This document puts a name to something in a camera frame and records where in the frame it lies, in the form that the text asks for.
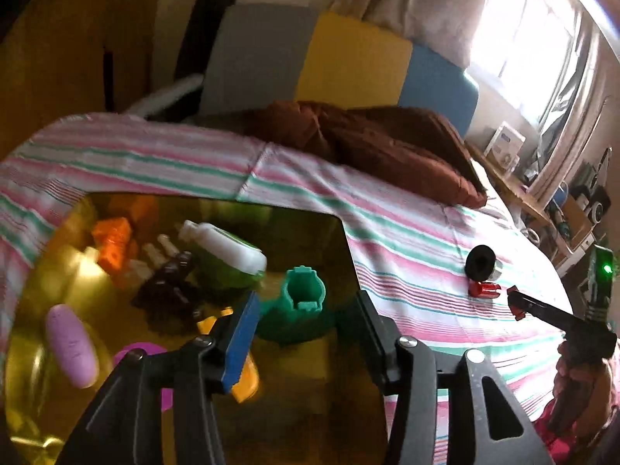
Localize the white chair armrest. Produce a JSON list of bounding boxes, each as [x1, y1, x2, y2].
[[127, 74, 204, 119]]

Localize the black round speaker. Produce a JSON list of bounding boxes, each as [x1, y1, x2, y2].
[[584, 186, 612, 224]]

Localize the cream hanging cloth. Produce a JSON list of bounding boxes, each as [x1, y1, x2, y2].
[[329, 0, 499, 69]]

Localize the magenta perforated plastic toy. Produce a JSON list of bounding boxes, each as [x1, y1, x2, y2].
[[112, 342, 176, 412]]

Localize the blue headboard panel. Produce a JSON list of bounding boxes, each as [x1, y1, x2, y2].
[[397, 41, 480, 139]]

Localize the yellow transparent bin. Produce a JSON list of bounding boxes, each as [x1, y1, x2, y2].
[[5, 193, 388, 465]]

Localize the dark brown plastic toy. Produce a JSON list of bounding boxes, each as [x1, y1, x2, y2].
[[132, 251, 204, 330]]

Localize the white shelf unit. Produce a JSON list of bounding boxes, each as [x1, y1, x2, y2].
[[552, 223, 596, 272]]

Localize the black grey cylinder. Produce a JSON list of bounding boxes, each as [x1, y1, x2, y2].
[[465, 245, 505, 282]]

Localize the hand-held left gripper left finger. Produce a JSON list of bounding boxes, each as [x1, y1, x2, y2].
[[53, 291, 262, 465]]

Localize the orange plastic block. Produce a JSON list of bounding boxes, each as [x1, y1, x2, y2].
[[91, 217, 134, 274]]

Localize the grey headboard panel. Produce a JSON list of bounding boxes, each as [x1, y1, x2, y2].
[[198, 2, 320, 117]]

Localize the patterned curtain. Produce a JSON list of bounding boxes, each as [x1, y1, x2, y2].
[[533, 24, 620, 204]]

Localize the window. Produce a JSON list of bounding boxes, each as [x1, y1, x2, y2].
[[472, 0, 589, 122]]

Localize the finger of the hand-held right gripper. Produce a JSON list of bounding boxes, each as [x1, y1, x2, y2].
[[513, 288, 617, 364]]

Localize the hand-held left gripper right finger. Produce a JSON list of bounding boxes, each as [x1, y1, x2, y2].
[[356, 289, 555, 465]]

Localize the person's right hand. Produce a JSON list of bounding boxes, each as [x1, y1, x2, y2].
[[557, 341, 620, 446]]

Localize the white plastic piece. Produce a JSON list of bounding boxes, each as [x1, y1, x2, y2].
[[143, 235, 180, 260], [116, 259, 151, 286]]

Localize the purple egg-shaped perforated shell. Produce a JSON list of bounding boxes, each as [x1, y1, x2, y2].
[[45, 304, 100, 389]]

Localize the wooden desk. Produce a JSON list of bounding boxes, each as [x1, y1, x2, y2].
[[465, 143, 553, 228]]

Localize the white carton box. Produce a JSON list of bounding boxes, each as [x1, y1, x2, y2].
[[484, 121, 526, 170]]

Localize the brown blanket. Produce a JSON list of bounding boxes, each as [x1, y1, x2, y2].
[[245, 101, 487, 209]]

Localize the black chair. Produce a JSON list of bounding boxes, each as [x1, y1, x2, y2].
[[175, 0, 238, 107]]

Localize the white green plastic toy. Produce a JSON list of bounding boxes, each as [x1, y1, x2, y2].
[[178, 220, 268, 291]]

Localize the orange plastic toy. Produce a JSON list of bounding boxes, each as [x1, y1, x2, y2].
[[196, 306, 260, 403]]

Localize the wooden wardrobe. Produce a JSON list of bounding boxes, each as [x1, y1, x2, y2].
[[0, 0, 168, 160]]

